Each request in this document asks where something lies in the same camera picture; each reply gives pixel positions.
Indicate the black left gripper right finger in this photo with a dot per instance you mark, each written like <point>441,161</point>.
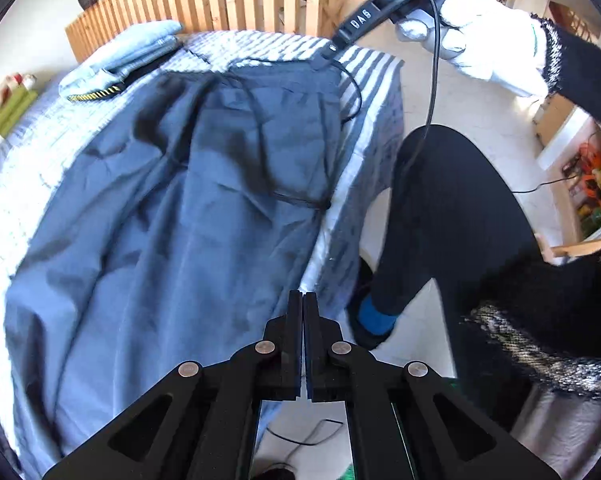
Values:
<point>324,379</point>

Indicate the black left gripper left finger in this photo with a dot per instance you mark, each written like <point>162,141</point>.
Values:
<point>283,375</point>

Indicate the dark navy trousers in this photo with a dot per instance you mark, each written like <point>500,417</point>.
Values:
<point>176,232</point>

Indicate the black knit sleeve forearm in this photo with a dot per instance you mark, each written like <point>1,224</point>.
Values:
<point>571,66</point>

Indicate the white gloved right hand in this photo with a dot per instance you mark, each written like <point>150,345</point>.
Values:
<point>486,40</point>

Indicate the wooden slatted railing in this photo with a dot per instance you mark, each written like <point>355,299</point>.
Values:
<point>106,19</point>

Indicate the black trousered leg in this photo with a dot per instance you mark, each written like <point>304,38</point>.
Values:
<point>452,219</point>

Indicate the toy storage shelf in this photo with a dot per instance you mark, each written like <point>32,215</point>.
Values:
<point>570,155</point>

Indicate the black garment with yellow trim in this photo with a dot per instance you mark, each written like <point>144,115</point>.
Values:
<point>104,92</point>

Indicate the blue white striped bedspread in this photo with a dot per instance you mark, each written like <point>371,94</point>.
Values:
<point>47,139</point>

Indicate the folded light blue jeans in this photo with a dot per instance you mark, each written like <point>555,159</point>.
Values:
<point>136,45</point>

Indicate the folded green red blankets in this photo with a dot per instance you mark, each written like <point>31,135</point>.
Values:
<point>14,90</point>

